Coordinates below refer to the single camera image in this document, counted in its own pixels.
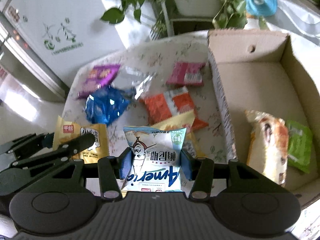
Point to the silver foil snack bag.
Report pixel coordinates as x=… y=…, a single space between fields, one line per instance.
x=132 y=81

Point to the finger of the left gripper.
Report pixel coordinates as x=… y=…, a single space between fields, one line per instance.
x=67 y=150

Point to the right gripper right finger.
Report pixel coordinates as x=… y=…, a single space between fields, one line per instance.
x=200 y=171

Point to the blue foil snack bag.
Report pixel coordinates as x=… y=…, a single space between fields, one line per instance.
x=106 y=105

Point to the orange snack bag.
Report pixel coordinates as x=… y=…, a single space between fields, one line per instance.
x=171 y=103

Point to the purple snack bag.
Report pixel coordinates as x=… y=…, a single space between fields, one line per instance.
x=98 y=77

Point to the cardboard box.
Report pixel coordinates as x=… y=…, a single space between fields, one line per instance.
x=272 y=72

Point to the pink snack bag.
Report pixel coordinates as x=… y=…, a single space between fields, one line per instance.
x=186 y=74

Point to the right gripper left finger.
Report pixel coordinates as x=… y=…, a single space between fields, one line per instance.
x=110 y=169

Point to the white refrigerator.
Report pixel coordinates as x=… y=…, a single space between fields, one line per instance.
x=53 y=39

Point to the white blue snack bag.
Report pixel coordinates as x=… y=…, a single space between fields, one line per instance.
x=156 y=159

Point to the pothos plant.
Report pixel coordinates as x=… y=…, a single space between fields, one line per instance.
x=148 y=15

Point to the green snack bag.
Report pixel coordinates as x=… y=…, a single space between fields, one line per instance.
x=300 y=146

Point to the croissant snack bag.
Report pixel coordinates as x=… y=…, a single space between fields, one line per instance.
x=268 y=149

